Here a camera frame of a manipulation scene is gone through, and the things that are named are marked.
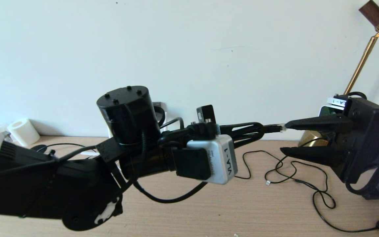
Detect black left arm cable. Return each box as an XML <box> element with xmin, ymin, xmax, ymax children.
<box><xmin>133</xmin><ymin>105</ymin><xmax>210</xmax><ymax>203</ymax></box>

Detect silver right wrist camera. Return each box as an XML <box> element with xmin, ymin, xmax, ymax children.
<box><xmin>319</xmin><ymin>95</ymin><xmax>349</xmax><ymax>116</ymax></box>

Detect black ethernet cable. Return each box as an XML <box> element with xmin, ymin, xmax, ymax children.
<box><xmin>35</xmin><ymin>123</ymin><xmax>287</xmax><ymax>155</ymax></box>

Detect white router with antennas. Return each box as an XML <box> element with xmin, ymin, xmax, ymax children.
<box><xmin>81</xmin><ymin>112</ymin><xmax>168</xmax><ymax>157</ymax></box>

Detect white toilet paper roll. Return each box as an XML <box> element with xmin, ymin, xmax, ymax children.
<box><xmin>7</xmin><ymin>118</ymin><xmax>41</xmax><ymax>146</ymax></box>

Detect small clear container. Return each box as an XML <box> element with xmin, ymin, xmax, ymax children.
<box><xmin>0</xmin><ymin>122</ymin><xmax>12</xmax><ymax>142</ymax></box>

